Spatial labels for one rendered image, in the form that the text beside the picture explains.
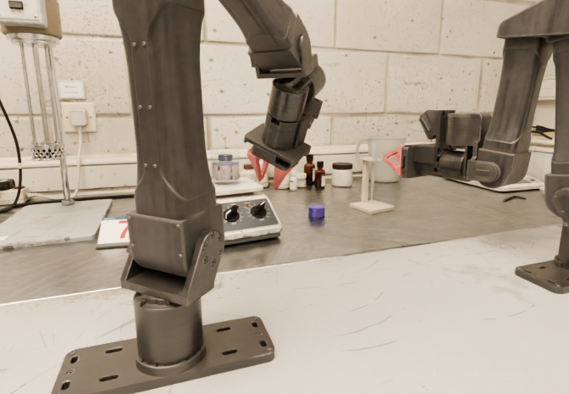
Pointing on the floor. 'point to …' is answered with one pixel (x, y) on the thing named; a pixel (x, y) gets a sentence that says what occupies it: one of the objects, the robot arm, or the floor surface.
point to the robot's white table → (345, 324)
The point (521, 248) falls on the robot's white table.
